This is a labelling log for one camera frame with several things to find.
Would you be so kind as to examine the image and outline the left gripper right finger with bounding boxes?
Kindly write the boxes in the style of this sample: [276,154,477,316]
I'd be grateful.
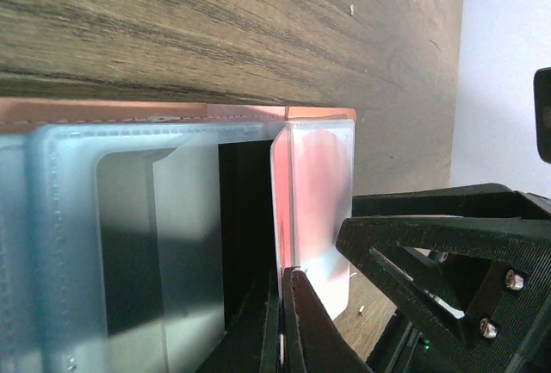
[282,268,370,373]

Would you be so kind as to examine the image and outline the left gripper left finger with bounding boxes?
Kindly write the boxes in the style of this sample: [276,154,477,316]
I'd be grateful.
[198,271,280,373]

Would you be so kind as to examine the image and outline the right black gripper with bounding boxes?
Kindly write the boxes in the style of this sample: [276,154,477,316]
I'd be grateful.
[337,183,550,372]

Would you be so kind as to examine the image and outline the black credit card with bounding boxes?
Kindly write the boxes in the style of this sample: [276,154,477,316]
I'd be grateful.
[96,140,276,372]

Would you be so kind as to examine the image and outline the pink leather card holder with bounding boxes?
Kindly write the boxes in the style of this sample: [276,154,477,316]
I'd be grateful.
[1,97,356,372]

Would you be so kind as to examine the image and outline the red credit card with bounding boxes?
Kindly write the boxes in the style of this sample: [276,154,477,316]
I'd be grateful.
[292,121,354,320]

